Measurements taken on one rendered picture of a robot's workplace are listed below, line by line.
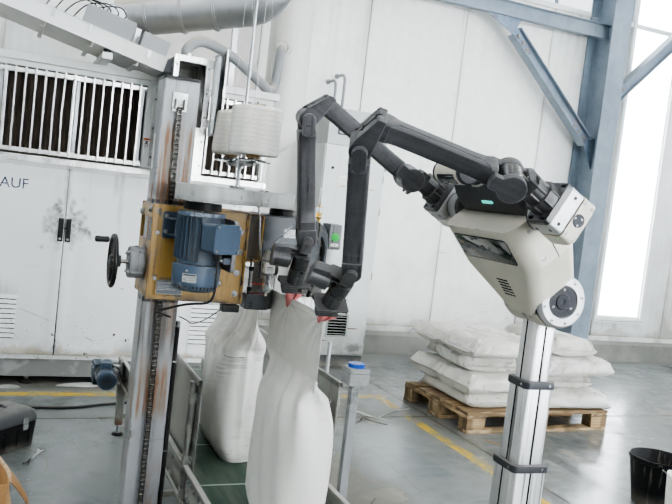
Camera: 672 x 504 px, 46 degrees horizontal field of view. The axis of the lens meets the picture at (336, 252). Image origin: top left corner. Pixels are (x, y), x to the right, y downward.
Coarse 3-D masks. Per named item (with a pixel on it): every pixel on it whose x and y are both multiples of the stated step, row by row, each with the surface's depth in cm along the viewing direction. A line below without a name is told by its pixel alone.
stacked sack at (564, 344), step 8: (504, 328) 597; (512, 328) 588; (520, 328) 584; (560, 336) 561; (568, 336) 564; (560, 344) 549; (568, 344) 552; (576, 344) 556; (584, 344) 558; (592, 344) 564; (552, 352) 547; (560, 352) 547; (568, 352) 550; (576, 352) 553; (584, 352) 556; (592, 352) 559
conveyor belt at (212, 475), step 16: (192, 368) 440; (208, 448) 311; (208, 464) 293; (224, 464) 295; (240, 464) 297; (208, 480) 277; (224, 480) 279; (240, 480) 281; (208, 496) 263; (224, 496) 265; (240, 496) 266
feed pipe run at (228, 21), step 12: (216, 0) 489; (228, 0) 488; (240, 0) 487; (252, 0) 487; (264, 0) 486; (276, 0) 488; (288, 0) 493; (228, 12) 489; (240, 12) 489; (252, 12) 489; (264, 12) 490; (276, 12) 493; (228, 24) 496; (240, 24) 496; (252, 24) 497; (228, 72) 591; (228, 84) 591
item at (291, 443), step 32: (288, 320) 258; (288, 352) 255; (288, 384) 240; (256, 416) 254; (288, 416) 232; (320, 416) 231; (256, 448) 251; (288, 448) 230; (320, 448) 231; (256, 480) 249; (288, 480) 230; (320, 480) 232
